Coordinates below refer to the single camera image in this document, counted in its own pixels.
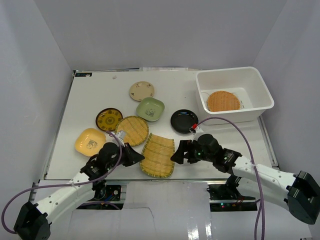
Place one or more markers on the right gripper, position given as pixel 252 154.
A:
pixel 184 145

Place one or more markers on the brown yellow patterned plate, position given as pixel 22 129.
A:
pixel 107 119

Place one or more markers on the beige round plate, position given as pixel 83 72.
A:
pixel 140 90

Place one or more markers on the yellow square panda plate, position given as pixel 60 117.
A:
pixel 89 142

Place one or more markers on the papers behind table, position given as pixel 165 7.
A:
pixel 166 69

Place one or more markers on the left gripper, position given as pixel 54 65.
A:
pixel 126 154

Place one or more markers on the white plastic bin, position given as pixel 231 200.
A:
pixel 236 94

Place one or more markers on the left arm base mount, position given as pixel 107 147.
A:
pixel 107 198

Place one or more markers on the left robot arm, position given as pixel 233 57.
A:
pixel 34 219

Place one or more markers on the black round plate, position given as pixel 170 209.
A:
pixel 182 120

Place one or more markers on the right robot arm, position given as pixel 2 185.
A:
pixel 297 193

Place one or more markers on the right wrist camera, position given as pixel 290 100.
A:
pixel 195 129

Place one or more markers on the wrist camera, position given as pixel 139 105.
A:
pixel 195 129
pixel 121 136

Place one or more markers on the orange round woven plate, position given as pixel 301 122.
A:
pixel 220 101

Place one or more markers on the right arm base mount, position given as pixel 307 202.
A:
pixel 225 197

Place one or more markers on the rectangular bamboo tray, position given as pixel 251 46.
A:
pixel 157 153

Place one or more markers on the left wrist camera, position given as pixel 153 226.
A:
pixel 121 136

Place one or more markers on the round bamboo plate green rim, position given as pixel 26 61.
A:
pixel 136 130

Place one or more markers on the green square panda plate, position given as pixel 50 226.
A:
pixel 150 109

